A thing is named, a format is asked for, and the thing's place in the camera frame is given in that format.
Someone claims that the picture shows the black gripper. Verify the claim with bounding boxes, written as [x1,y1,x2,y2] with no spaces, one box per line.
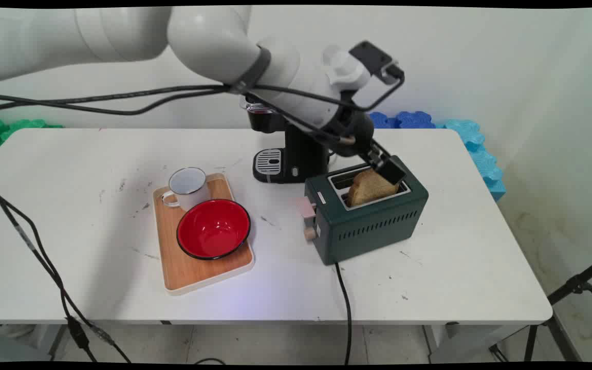
[327,109,408,186]

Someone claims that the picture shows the toasted bread slice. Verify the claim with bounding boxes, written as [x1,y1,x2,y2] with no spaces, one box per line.
[346,168,400,208]

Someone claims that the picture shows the pink toaster lever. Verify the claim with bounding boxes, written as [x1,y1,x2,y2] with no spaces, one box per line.
[296,196,318,219]

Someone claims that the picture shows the dark green toaster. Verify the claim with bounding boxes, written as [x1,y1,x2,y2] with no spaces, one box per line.
[304,156,429,266]

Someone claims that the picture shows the black coffee machine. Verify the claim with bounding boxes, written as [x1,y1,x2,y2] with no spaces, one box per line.
[246,97,339,184]

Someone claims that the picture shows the cyan foam mat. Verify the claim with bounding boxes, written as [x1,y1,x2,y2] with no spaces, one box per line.
[434,119,507,202]

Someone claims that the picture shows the red enamel bowl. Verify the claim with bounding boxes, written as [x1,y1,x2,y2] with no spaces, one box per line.
[176,198,252,261]

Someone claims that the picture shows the white enamel mug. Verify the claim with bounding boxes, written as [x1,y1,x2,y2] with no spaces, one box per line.
[161,166,210,212]

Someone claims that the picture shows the black tripod stand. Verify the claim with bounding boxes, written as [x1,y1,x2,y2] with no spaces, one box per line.
[490,253,592,363]

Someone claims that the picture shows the wooden serving tray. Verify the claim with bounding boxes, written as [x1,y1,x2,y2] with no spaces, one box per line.
[153,173,255,297]

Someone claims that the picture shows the green foam mat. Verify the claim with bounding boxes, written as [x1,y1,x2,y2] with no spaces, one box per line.
[0,119,64,153]

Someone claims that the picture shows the black camera cable loop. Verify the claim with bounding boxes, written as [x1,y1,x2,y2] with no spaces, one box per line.
[247,67,405,112]

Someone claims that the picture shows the black gripper cable along arm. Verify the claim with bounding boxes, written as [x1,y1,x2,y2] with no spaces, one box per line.
[255,95,357,144]

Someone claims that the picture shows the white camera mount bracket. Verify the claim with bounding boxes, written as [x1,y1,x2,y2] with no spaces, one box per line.
[322,45,372,93]

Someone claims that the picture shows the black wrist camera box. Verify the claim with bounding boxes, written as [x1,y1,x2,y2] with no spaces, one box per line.
[348,41,405,85]

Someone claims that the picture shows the black toaster power cord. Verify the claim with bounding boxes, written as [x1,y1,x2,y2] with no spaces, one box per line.
[334,262,354,365]

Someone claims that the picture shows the white table leg frame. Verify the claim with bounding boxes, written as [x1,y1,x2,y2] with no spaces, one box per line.
[422,323,530,364]

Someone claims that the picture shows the long black arm cable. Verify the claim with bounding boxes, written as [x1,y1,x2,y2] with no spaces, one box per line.
[0,88,232,116]
[0,85,232,103]

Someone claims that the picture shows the black cable with connector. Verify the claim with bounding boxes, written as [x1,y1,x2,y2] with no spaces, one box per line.
[0,191,99,363]

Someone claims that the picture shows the thin black hanging cable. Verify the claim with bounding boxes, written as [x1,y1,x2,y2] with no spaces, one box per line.
[0,194,132,364]

